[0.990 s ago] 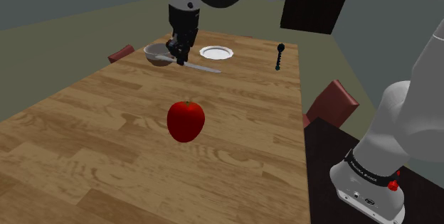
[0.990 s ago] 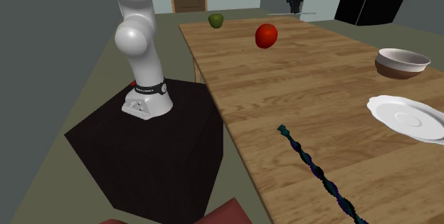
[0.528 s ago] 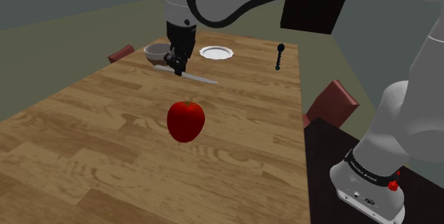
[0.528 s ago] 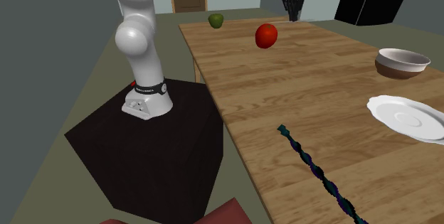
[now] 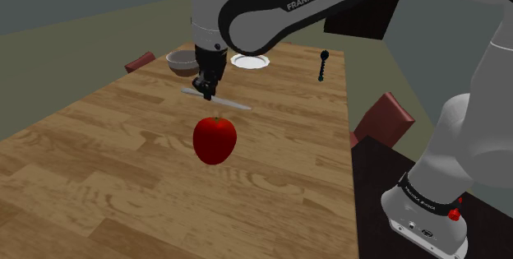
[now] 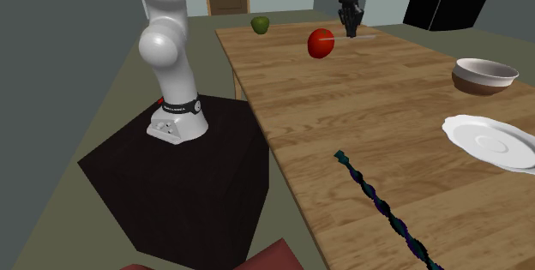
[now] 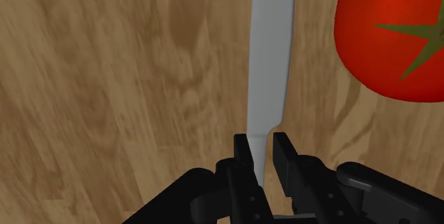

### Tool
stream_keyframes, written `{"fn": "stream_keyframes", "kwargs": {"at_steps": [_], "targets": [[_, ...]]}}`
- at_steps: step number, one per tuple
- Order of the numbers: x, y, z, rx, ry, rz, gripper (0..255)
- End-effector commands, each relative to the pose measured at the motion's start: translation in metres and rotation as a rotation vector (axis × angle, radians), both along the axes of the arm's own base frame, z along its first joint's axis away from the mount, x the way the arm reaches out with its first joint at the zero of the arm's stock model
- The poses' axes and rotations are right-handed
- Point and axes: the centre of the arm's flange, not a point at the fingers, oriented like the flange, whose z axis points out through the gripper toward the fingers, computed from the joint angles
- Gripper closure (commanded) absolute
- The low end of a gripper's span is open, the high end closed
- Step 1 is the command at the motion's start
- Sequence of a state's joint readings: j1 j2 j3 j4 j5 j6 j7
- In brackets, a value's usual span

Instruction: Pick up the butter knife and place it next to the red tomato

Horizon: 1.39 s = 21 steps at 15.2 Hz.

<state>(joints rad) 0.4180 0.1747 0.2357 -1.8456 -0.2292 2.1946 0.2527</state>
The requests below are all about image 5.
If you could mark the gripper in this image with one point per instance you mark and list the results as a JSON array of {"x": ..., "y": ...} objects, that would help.
[{"x": 210, "y": 63}]

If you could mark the red chair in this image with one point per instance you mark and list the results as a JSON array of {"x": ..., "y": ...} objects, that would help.
[
  {"x": 382, "y": 122},
  {"x": 138, "y": 62}
]

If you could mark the wooden table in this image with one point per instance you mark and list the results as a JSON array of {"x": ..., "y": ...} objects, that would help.
[{"x": 120, "y": 178}]

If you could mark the black spoon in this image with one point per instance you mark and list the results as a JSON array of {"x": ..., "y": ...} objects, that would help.
[{"x": 322, "y": 65}]

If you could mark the red tomato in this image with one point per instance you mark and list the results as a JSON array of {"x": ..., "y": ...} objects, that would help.
[{"x": 214, "y": 141}]

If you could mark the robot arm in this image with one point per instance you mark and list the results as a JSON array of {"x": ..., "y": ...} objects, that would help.
[{"x": 473, "y": 130}]

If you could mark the grey bowl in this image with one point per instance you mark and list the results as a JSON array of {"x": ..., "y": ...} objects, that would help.
[{"x": 181, "y": 62}]

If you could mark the white plate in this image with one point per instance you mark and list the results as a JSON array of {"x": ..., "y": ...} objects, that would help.
[{"x": 250, "y": 61}]

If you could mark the grey knife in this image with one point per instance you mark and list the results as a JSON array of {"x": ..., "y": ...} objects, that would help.
[{"x": 228, "y": 103}]

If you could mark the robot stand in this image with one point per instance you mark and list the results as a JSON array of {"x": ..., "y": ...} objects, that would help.
[{"x": 384, "y": 194}]

